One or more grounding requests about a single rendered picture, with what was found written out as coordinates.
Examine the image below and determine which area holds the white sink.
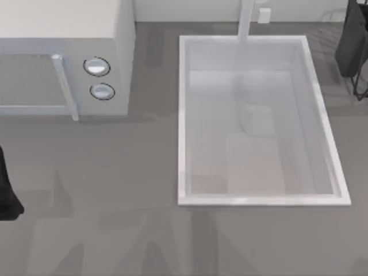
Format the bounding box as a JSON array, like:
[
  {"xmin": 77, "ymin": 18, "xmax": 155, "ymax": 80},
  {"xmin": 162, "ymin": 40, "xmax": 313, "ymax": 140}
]
[{"xmin": 177, "ymin": 34, "xmax": 352, "ymax": 208}]

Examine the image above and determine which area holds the small silver microwave knob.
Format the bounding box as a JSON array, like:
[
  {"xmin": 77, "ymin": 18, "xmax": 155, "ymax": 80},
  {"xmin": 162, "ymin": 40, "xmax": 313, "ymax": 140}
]
[{"xmin": 89, "ymin": 82, "xmax": 116, "ymax": 101}]

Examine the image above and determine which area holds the large silver microwave knob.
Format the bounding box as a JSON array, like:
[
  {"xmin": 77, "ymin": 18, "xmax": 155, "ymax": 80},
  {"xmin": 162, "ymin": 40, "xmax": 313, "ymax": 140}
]
[{"xmin": 82, "ymin": 56, "xmax": 112, "ymax": 78}]

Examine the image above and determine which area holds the pale microwave oven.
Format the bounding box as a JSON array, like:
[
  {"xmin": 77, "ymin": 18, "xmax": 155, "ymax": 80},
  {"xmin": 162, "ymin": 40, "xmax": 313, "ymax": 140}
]
[{"xmin": 0, "ymin": 0, "xmax": 137, "ymax": 121}]

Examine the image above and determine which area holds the tall white tap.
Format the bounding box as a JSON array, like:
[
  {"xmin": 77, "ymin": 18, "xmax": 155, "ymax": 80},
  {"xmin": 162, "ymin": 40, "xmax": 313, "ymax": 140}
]
[{"xmin": 237, "ymin": 0, "xmax": 254, "ymax": 44}]

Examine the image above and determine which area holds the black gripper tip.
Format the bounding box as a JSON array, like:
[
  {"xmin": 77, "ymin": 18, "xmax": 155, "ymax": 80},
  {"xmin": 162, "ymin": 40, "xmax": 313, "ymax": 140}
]
[{"xmin": 0, "ymin": 146, "xmax": 25, "ymax": 221}]

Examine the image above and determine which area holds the microwave door handle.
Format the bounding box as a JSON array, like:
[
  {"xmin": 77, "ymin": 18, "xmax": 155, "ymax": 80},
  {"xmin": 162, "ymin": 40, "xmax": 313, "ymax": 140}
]
[{"xmin": 51, "ymin": 53, "xmax": 80, "ymax": 121}]

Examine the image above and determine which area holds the white wall socket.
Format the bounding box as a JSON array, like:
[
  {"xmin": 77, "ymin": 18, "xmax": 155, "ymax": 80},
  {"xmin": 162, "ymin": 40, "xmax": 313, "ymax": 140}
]
[{"xmin": 257, "ymin": 7, "xmax": 271, "ymax": 24}]

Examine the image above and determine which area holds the black wire rack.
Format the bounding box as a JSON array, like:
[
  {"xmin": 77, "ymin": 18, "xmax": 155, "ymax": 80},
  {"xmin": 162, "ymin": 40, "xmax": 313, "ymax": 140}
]
[{"xmin": 335, "ymin": 0, "xmax": 368, "ymax": 102}]

